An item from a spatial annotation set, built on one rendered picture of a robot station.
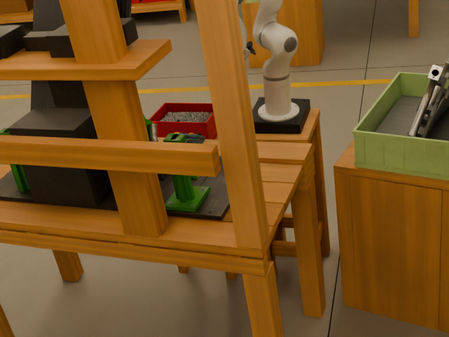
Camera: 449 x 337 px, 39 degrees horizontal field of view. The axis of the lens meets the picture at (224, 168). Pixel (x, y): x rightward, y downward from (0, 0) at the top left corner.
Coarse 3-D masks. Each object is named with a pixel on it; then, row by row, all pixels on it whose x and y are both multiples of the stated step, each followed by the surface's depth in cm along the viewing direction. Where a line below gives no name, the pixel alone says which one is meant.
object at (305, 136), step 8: (312, 112) 297; (312, 120) 290; (304, 128) 284; (312, 128) 284; (256, 136) 285; (264, 136) 284; (272, 136) 282; (280, 136) 281; (288, 136) 280; (296, 136) 279; (304, 136) 278
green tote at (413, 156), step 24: (408, 72) 293; (384, 96) 279; (360, 120) 259; (360, 144) 254; (384, 144) 248; (408, 144) 243; (432, 144) 238; (384, 168) 254; (408, 168) 248; (432, 168) 243
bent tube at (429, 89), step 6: (432, 66) 235; (438, 66) 235; (432, 72) 238; (438, 72) 235; (432, 78) 234; (438, 78) 234; (432, 84) 242; (426, 90) 246; (432, 90) 245; (426, 96) 246; (426, 102) 246; (420, 108) 246; (426, 108) 246; (420, 114) 245; (414, 120) 245; (420, 120) 245; (414, 126) 244; (414, 132) 244
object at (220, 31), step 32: (64, 0) 184; (96, 0) 180; (224, 0) 167; (96, 32) 186; (224, 32) 171; (224, 64) 177; (96, 96) 199; (128, 96) 198; (224, 96) 182; (96, 128) 206; (128, 128) 201; (224, 128) 188; (224, 160) 194; (256, 160) 198; (128, 192) 216; (160, 192) 222; (256, 192) 199; (128, 224) 224; (160, 224) 223; (256, 224) 203
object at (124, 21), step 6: (120, 18) 199; (126, 18) 198; (132, 18) 197; (126, 24) 194; (132, 24) 197; (126, 30) 194; (132, 30) 197; (126, 36) 194; (132, 36) 197; (126, 42) 195; (132, 42) 198
